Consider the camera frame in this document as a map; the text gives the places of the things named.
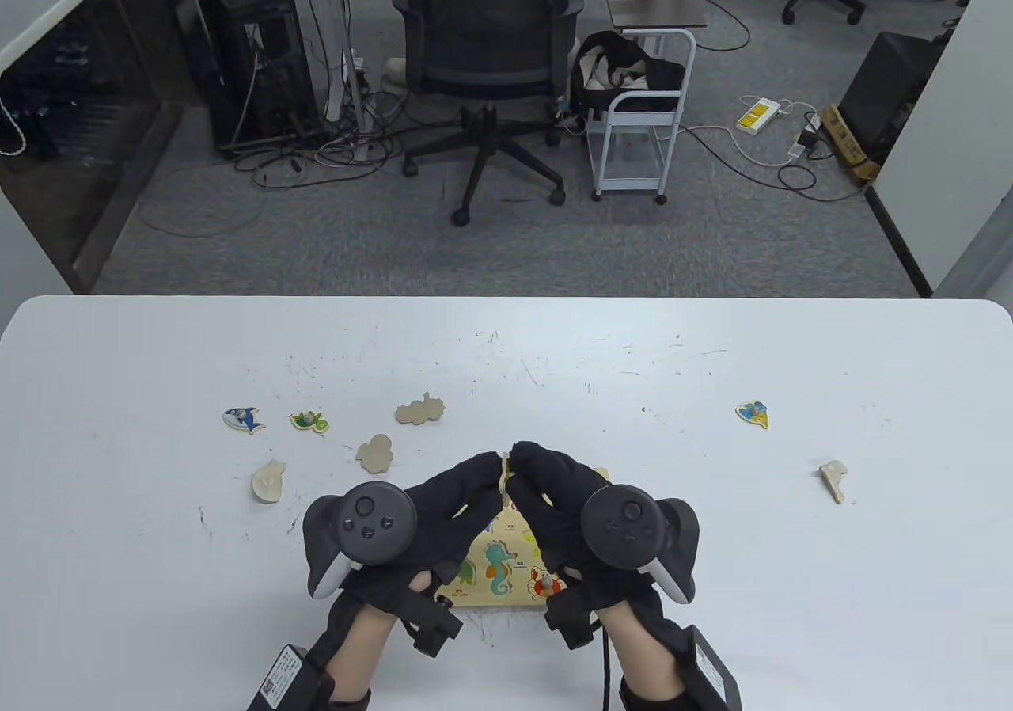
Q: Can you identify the wooden octopus-shaped puzzle piece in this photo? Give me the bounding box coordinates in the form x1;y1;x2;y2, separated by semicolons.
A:
355;434;394;475

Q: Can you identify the black labelled wrist box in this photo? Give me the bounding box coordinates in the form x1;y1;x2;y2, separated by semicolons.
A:
247;644;333;711
681;625;742;711

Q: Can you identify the person's right forearm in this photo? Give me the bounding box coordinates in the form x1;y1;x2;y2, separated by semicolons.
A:
605;612;685;692

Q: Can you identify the black and white controller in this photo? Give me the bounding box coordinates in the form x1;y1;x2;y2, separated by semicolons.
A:
580;485;701;605
303;481;418;601

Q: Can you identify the black computer tower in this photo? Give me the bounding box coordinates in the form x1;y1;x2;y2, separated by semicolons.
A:
190;0;321;154

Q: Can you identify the wooden puzzle frame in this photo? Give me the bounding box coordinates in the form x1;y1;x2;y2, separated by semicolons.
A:
435;468;612;609

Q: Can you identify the wooden seahorse-shaped puzzle piece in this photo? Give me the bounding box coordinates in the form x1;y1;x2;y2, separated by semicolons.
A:
395;392;446;427

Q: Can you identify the brown cardboard box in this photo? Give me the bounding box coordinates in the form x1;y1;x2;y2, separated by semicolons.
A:
819;104;881;183

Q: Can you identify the person's right hand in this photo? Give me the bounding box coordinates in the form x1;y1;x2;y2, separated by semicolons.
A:
506;442;662;650

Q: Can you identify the white yellow power strip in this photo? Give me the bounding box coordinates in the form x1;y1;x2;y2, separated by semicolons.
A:
736;97;780;135

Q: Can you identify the black mesh office chair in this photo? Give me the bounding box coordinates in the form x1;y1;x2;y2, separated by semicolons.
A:
392;0;586;227

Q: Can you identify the black boxy case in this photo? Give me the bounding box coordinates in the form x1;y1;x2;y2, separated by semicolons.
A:
837;30;947;162

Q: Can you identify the black bag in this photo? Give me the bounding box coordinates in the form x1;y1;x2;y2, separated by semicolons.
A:
570;30;686;114

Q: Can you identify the curved black floor cable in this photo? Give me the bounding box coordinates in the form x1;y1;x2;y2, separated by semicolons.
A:
695;0;751;52

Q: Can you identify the person's left hand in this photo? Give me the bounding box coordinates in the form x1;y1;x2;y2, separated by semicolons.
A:
321;451;508;659

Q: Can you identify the wooden whale-shaped puzzle piece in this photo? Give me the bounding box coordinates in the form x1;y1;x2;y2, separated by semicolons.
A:
252;459;287;504

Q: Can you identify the white metal frame rig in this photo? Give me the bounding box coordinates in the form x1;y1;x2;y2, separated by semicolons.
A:
297;0;373;164

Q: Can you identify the person's left forearm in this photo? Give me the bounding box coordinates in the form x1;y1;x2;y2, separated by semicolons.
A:
324;606;396;704

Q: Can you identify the long black floor cable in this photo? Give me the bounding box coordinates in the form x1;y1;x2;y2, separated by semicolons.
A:
677;125;869;203

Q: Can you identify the white hanging cord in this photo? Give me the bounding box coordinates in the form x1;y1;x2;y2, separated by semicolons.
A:
0;97;26;158

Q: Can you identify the tangle of floor cables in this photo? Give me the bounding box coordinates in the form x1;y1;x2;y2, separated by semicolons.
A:
230;70;412;189

